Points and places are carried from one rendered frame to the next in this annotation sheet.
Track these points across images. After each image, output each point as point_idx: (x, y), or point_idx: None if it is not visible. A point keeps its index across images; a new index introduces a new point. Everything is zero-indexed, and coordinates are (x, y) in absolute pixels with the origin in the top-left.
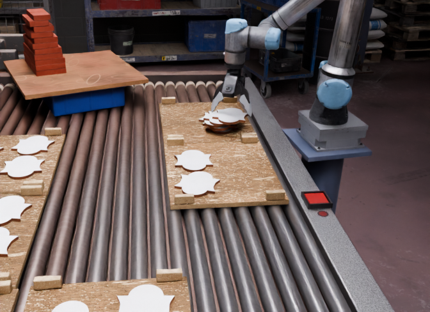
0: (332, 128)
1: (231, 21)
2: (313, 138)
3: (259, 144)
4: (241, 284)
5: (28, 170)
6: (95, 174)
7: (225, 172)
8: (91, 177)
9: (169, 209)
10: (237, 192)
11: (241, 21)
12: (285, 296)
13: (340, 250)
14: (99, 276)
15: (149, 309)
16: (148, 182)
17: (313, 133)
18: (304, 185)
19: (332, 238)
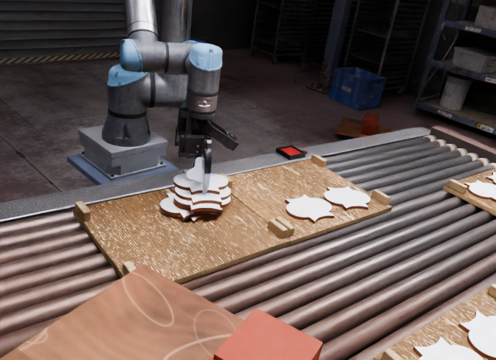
0: (156, 135)
1: (218, 48)
2: (154, 158)
3: None
4: (414, 172)
5: (494, 322)
6: (407, 279)
7: (306, 189)
8: (417, 277)
9: (389, 212)
10: (330, 179)
11: (212, 44)
12: (399, 161)
13: (338, 147)
14: (492, 221)
15: (485, 187)
16: (364, 240)
17: (152, 155)
18: (270, 158)
19: (328, 149)
